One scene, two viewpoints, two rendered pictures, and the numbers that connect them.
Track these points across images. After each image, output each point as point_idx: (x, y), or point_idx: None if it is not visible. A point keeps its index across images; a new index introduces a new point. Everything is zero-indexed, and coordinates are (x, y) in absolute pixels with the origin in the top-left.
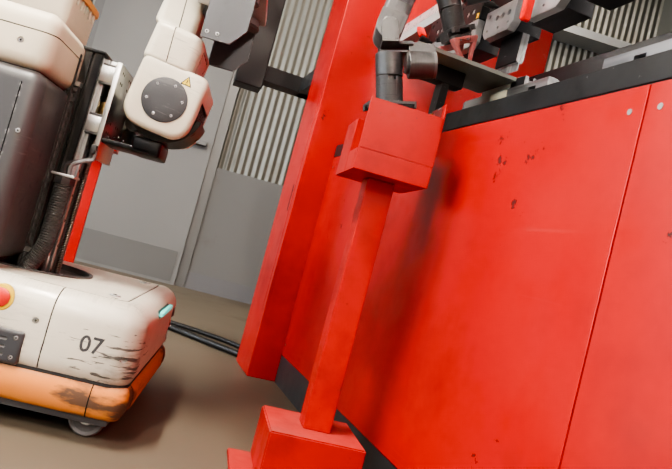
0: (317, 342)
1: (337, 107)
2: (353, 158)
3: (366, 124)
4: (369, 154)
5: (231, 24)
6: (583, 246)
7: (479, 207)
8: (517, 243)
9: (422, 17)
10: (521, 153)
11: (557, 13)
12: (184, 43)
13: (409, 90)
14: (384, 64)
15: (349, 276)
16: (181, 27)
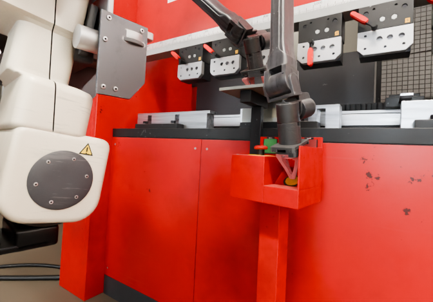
0: (155, 273)
1: (108, 102)
2: (289, 199)
3: (299, 170)
4: (302, 193)
5: (127, 76)
6: None
7: (355, 206)
8: (427, 242)
9: (164, 43)
10: (400, 174)
11: (327, 62)
12: (73, 103)
13: (146, 85)
14: (294, 114)
15: (279, 281)
16: (52, 78)
